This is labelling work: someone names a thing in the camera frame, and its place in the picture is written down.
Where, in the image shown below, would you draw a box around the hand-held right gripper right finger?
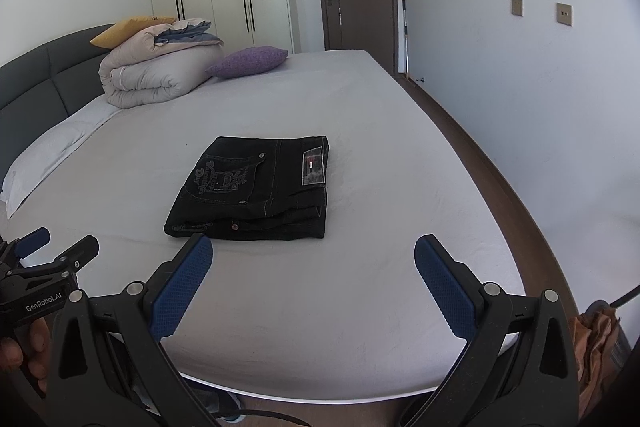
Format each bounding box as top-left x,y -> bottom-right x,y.
400,234 -> 583,427

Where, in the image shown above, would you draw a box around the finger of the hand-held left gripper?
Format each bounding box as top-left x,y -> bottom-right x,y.
0,227 -> 51,266
5,234 -> 100,282

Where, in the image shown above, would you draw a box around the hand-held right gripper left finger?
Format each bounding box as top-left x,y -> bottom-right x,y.
44,233 -> 216,427

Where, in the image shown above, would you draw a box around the black denim pants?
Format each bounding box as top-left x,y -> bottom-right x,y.
164,136 -> 330,242

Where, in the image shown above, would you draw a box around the person's left hand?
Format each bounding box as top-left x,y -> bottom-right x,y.
0,317 -> 52,381

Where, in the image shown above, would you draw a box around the white pillow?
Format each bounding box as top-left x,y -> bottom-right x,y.
0,99 -> 123,220

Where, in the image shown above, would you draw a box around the grey padded headboard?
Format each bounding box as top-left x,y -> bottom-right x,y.
0,24 -> 118,180

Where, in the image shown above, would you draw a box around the brown paper bag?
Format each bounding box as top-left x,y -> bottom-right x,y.
572,304 -> 621,400

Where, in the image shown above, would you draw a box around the folded beige duvet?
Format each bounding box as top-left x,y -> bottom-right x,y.
98,18 -> 226,110

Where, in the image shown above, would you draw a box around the bed with white sheet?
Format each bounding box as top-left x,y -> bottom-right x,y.
0,49 -> 526,400

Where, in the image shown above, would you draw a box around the yellow pillow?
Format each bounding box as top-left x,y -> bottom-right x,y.
90,16 -> 177,49

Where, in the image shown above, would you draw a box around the purple pillow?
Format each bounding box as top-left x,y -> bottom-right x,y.
205,46 -> 289,80

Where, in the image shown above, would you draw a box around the blue grey folded cloth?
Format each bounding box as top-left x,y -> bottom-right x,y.
154,21 -> 223,48

